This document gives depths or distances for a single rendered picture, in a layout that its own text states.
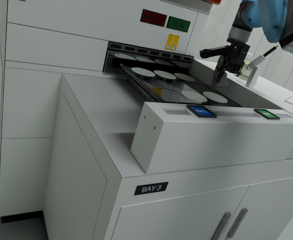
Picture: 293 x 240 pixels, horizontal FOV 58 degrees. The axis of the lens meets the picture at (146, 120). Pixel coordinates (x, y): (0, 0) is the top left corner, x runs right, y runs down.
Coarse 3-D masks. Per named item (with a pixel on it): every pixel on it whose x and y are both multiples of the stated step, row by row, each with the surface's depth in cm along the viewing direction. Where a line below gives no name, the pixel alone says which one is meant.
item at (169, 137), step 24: (144, 120) 61; (168, 120) 55; (192, 120) 59; (216, 120) 63; (240, 120) 68; (264, 120) 74; (288, 120) 80; (144, 144) 61; (168, 144) 59; (192, 144) 62; (216, 144) 67; (240, 144) 72; (264, 144) 78; (288, 144) 84; (144, 168) 61; (168, 168) 63; (192, 168) 67
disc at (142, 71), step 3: (132, 69) 107; (135, 69) 108; (138, 69) 109; (141, 69) 110; (144, 69) 112; (138, 72) 105; (141, 72) 106; (144, 72) 107; (147, 72) 108; (150, 72) 110; (144, 75) 103; (147, 75) 105; (150, 75) 106; (153, 75) 107
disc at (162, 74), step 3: (156, 72) 112; (159, 72) 114; (162, 72) 115; (165, 72) 116; (159, 75) 110; (162, 75) 111; (165, 75) 112; (168, 75) 114; (171, 75) 115; (168, 78) 109; (171, 78) 111; (174, 78) 112
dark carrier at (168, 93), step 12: (132, 72) 102; (168, 72) 118; (180, 72) 124; (156, 84) 97; (168, 84) 101; (180, 84) 106; (192, 84) 111; (204, 84) 116; (168, 96) 89; (180, 96) 92; (204, 96) 100
